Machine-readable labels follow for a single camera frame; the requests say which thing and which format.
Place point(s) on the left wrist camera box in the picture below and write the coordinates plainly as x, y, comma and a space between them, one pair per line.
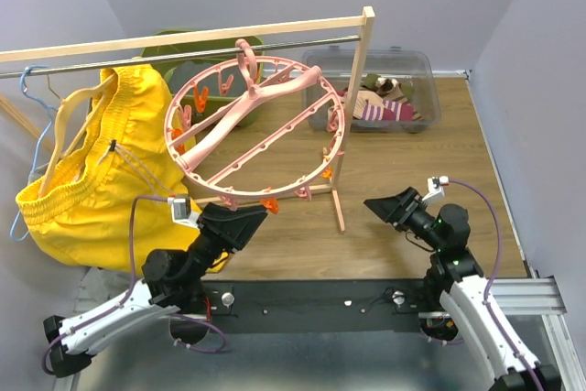
182, 212

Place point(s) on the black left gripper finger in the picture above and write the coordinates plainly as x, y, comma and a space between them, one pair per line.
240, 230
214, 214

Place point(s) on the brown striped sock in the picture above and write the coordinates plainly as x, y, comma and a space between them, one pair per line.
386, 87

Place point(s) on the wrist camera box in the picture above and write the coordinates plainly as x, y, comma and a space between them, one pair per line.
436, 189
182, 212

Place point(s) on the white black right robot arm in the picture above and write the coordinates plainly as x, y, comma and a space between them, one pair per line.
455, 282

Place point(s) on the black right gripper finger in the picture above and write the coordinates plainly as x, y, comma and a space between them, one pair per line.
400, 199
388, 212

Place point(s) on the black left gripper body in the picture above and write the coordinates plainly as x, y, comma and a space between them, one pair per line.
206, 237

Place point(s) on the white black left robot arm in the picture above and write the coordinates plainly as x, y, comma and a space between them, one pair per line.
165, 285

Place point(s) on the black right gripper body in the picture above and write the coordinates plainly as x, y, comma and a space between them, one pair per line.
425, 227

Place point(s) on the yellow garment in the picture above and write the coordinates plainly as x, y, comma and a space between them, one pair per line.
96, 210

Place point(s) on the pink round clip hanger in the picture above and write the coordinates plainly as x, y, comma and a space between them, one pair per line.
239, 131

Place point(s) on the clear plastic bin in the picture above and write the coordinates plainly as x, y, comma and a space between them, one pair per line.
410, 66

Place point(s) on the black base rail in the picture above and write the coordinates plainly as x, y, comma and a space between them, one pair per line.
315, 306

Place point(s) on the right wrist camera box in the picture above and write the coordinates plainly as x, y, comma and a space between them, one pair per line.
436, 189

